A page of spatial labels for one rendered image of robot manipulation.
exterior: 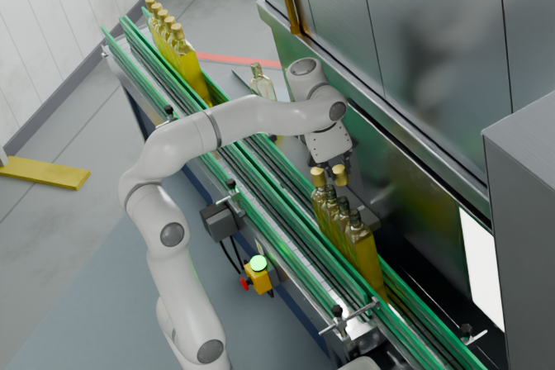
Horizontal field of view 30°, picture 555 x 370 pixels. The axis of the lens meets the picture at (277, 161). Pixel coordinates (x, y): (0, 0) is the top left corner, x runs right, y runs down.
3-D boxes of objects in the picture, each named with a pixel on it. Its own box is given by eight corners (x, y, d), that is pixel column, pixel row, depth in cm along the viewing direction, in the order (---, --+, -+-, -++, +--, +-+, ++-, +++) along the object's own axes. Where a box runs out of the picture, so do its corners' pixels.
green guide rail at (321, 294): (347, 329, 260) (341, 308, 254) (343, 330, 259) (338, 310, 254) (109, 42, 389) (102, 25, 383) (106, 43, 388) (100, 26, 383)
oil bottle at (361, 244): (385, 284, 269) (372, 226, 255) (367, 295, 267) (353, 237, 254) (373, 272, 273) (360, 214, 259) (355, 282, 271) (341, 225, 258)
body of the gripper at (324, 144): (334, 101, 246) (345, 135, 253) (295, 119, 245) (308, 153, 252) (346, 116, 240) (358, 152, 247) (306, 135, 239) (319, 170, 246)
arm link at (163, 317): (198, 397, 261) (173, 337, 245) (168, 353, 274) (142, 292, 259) (239, 372, 264) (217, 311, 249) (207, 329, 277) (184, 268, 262)
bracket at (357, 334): (383, 344, 262) (379, 327, 258) (351, 363, 260) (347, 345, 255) (376, 336, 265) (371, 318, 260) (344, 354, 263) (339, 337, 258)
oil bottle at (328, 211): (361, 259, 277) (347, 202, 264) (343, 269, 276) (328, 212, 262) (350, 248, 281) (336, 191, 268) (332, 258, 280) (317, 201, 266)
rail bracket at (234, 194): (248, 215, 300) (237, 182, 292) (225, 227, 299) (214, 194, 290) (242, 208, 303) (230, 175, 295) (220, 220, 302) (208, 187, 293)
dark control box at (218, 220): (239, 232, 315) (232, 212, 309) (216, 244, 313) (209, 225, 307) (227, 218, 321) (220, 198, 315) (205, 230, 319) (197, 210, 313)
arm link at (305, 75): (344, 110, 238) (323, 94, 245) (329, 65, 230) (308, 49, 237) (315, 129, 236) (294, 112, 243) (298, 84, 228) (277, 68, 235)
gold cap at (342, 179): (352, 182, 254) (347, 169, 251) (339, 188, 254) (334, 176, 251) (346, 174, 257) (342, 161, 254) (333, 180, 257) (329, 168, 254)
